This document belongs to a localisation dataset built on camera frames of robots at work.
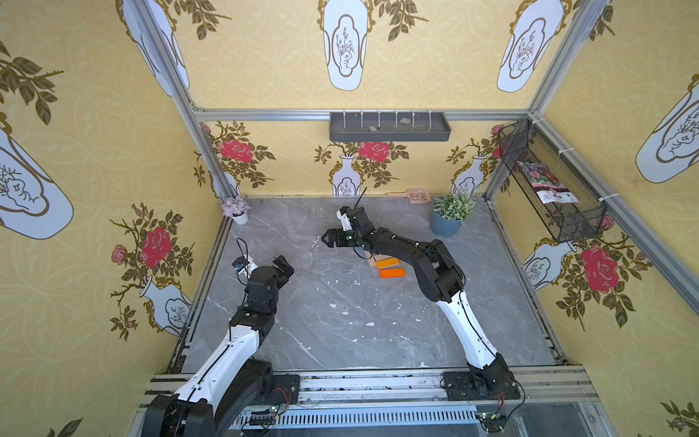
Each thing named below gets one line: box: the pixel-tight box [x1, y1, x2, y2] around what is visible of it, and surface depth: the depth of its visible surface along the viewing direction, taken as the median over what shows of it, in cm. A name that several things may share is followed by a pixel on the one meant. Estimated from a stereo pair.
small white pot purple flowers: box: [221, 195, 252, 225], surface depth 107 cm
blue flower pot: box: [431, 212, 462, 237], surface depth 102 cm
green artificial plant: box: [433, 191, 477, 222], surface depth 100 cm
